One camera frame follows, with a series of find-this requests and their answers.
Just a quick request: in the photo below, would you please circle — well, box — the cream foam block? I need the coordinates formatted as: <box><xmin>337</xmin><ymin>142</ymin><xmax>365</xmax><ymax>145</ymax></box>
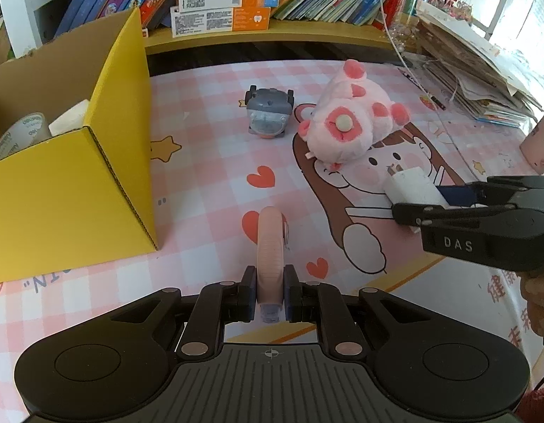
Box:
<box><xmin>49</xmin><ymin>99</ymin><xmax>91</xmax><ymax>137</ymax></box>

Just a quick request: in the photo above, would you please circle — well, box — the black pen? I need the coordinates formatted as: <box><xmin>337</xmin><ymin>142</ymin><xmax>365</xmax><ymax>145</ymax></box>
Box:
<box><xmin>397</xmin><ymin>67</ymin><xmax>446</xmax><ymax>111</ymax></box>

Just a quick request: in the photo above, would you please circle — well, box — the white charger adapter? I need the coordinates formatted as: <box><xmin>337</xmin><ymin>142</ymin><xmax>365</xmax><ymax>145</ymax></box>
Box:
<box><xmin>383</xmin><ymin>165</ymin><xmax>449</xmax><ymax>234</ymax></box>

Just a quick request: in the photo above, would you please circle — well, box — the pink plush toy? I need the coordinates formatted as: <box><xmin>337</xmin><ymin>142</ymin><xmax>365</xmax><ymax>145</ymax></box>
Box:
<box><xmin>297</xmin><ymin>59</ymin><xmax>411</xmax><ymax>172</ymax></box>

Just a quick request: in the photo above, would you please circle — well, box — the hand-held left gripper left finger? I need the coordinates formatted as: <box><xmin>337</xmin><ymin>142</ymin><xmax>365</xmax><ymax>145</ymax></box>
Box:
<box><xmin>107</xmin><ymin>266</ymin><xmax>258</xmax><ymax>359</ymax></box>

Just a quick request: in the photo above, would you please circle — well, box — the pink correction tape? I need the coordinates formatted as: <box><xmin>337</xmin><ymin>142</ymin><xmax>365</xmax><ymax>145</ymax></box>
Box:
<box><xmin>255</xmin><ymin>206</ymin><xmax>291</xmax><ymax>324</ymax></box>

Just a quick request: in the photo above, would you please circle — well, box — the clear packing tape roll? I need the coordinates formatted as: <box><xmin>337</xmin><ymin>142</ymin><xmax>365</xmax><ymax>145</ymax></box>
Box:
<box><xmin>0</xmin><ymin>114</ymin><xmax>52</xmax><ymax>164</ymax></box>

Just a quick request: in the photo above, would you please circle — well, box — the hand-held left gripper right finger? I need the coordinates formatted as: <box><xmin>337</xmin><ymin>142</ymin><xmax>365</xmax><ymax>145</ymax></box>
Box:
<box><xmin>284</xmin><ymin>264</ymin><xmax>435</xmax><ymax>357</ymax></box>

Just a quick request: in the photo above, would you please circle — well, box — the grey toy car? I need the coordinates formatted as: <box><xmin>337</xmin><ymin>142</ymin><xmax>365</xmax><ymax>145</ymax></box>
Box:
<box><xmin>245</xmin><ymin>88</ymin><xmax>296</xmax><ymax>141</ymax></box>

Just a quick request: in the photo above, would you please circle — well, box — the person's red clothing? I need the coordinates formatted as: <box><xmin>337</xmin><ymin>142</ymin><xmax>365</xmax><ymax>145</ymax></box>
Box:
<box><xmin>516</xmin><ymin>383</ymin><xmax>544</xmax><ymax>423</ymax></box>

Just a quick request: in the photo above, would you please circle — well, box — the yellow cardboard box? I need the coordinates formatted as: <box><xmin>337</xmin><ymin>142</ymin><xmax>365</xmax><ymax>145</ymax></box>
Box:
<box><xmin>0</xmin><ymin>7</ymin><xmax>160</xmax><ymax>285</ymax></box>

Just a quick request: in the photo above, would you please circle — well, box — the white charging cable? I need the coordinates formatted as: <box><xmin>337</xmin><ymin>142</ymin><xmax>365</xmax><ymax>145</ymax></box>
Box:
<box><xmin>378</xmin><ymin>0</ymin><xmax>475</xmax><ymax>186</ymax></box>

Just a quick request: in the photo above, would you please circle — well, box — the pink tumbler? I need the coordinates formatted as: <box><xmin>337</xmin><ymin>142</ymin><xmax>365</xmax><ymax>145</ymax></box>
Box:
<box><xmin>519</xmin><ymin>106</ymin><xmax>544</xmax><ymax>174</ymax></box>

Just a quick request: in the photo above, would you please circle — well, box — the white framed wooden bookshelf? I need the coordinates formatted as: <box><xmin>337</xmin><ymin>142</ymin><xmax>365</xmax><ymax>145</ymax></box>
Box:
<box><xmin>0</xmin><ymin>0</ymin><xmax>519</xmax><ymax>56</ymax></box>

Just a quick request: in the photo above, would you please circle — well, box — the person's right hand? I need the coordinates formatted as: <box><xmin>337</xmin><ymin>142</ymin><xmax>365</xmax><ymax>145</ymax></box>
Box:
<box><xmin>521</xmin><ymin>273</ymin><xmax>544</xmax><ymax>338</ymax></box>

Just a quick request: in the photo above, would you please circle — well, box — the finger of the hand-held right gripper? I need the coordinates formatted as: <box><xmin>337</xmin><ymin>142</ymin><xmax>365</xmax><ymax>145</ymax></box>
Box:
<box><xmin>393</xmin><ymin>203</ymin><xmax>517</xmax><ymax>229</ymax></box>
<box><xmin>439</xmin><ymin>176</ymin><xmax>544</xmax><ymax>207</ymax></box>

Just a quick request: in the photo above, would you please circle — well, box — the pink printed desk mat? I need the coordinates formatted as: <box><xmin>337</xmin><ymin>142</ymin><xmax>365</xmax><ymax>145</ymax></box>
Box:
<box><xmin>0</xmin><ymin>57</ymin><xmax>544</xmax><ymax>362</ymax></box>

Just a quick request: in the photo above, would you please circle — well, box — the stack of papers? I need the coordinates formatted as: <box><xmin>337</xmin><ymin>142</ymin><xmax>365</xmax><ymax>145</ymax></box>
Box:
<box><xmin>415</xmin><ymin>0</ymin><xmax>544</xmax><ymax>128</ymax></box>

